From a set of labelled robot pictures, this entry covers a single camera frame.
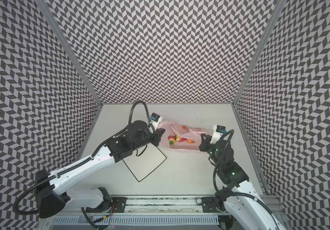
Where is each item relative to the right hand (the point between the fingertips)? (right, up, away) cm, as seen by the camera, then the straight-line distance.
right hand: (201, 138), depth 73 cm
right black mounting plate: (+4, -34, -1) cm, 35 cm away
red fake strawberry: (-15, -4, +20) cm, 25 cm away
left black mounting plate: (-43, -34, -1) cm, 54 cm away
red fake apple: (-10, -4, +20) cm, 23 cm away
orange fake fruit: (-3, -5, +20) cm, 21 cm away
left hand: (-19, +4, -2) cm, 19 cm away
